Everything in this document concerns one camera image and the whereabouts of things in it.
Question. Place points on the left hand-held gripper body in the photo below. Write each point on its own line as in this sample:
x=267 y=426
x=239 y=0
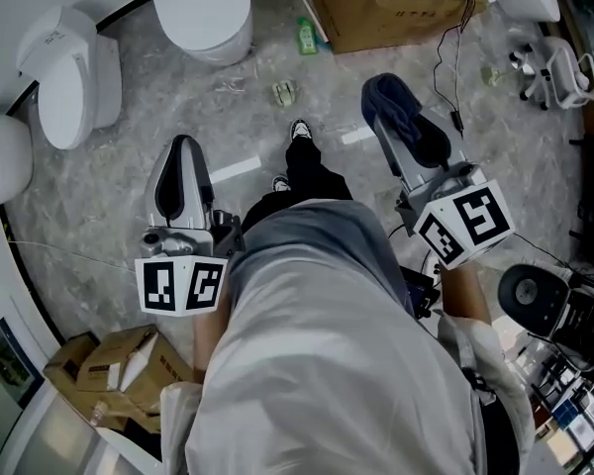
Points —
x=178 y=245

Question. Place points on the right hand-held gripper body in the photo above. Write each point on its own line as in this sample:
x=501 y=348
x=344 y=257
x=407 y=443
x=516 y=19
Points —
x=463 y=220

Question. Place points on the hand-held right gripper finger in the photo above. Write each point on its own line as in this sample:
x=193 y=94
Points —
x=393 y=156
x=433 y=141

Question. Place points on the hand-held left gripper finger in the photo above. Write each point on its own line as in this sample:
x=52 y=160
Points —
x=198 y=181
x=153 y=201

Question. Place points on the dark blue cloth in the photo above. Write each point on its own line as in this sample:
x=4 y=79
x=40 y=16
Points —
x=391 y=99

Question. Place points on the person's left forearm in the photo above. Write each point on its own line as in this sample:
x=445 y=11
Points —
x=209 y=344

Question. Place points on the white rounded toilet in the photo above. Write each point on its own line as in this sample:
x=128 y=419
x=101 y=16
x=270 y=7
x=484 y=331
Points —
x=2 y=159

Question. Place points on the white floor toilet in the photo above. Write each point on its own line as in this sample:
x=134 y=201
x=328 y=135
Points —
x=203 y=13

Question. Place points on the person's black white shoe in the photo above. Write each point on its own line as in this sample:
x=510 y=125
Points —
x=281 y=183
x=301 y=129

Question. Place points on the black device with blue screen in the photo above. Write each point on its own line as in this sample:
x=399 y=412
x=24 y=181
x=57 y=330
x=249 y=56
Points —
x=420 y=292

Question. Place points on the person's black trousers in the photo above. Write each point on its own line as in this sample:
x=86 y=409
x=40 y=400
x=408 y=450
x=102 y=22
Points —
x=312 y=176

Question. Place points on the small pale green object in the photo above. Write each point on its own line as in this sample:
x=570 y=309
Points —
x=490 y=75
x=284 y=93

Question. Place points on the large cardboard box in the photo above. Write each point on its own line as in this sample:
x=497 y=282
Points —
x=376 y=13

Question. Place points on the cardboard box with white label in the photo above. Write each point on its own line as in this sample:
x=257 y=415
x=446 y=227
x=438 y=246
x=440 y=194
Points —
x=128 y=379

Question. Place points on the green plastic bottle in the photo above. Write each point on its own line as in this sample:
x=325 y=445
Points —
x=306 y=35

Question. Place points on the small cardboard box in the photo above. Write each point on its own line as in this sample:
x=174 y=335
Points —
x=67 y=359

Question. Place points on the person's grey shirt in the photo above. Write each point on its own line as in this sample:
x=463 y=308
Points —
x=317 y=354

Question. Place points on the framed picture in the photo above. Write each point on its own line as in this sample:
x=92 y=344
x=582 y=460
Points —
x=5 y=359

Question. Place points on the metal storage rack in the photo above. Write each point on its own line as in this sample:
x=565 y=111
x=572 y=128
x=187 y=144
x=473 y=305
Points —
x=569 y=404

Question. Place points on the white metal chair frame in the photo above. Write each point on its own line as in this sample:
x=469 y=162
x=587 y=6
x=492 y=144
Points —
x=557 y=74

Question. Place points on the white wall toilet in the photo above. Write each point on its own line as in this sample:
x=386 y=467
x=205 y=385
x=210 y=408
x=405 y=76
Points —
x=64 y=77

